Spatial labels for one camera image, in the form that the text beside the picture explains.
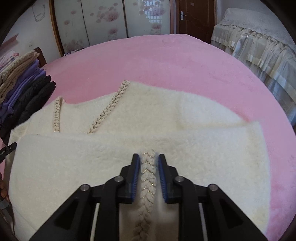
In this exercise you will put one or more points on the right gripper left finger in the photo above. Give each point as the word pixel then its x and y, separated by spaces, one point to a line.
pixel 128 187

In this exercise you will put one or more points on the purple folded garment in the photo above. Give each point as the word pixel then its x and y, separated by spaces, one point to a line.
pixel 25 80

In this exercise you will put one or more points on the cream fuzzy cardigan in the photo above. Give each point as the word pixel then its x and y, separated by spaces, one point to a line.
pixel 63 146

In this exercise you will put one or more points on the black folded garment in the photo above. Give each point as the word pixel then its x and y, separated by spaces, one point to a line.
pixel 31 100

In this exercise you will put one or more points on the pink bed blanket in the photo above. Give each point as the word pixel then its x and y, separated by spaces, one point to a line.
pixel 184 63

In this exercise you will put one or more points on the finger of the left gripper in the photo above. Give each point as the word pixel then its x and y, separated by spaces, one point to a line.
pixel 7 150

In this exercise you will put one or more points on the beige knit sweater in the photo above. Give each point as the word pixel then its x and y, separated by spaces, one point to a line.
pixel 14 70

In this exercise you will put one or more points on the brown wooden door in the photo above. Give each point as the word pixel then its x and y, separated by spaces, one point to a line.
pixel 196 18

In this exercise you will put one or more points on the floral sliding wardrobe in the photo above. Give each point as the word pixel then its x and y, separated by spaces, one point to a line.
pixel 81 24

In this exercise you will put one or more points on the red wall shelf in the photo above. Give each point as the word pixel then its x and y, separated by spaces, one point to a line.
pixel 9 41

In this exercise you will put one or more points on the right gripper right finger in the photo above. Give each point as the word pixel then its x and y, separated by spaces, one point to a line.
pixel 167 175

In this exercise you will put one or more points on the person left hand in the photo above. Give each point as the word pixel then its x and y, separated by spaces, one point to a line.
pixel 4 192

